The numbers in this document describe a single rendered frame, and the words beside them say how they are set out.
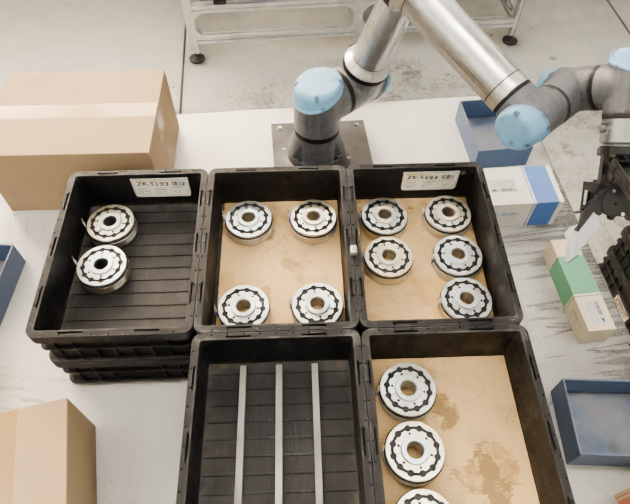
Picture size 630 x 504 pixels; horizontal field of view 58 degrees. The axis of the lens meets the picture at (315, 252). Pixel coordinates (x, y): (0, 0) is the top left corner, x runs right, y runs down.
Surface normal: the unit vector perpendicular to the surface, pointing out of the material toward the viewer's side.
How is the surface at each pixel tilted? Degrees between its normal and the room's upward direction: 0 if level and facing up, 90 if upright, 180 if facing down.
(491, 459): 0
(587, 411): 0
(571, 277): 0
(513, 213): 90
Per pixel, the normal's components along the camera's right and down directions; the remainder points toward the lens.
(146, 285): 0.00, -0.57
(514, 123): -0.74, 0.52
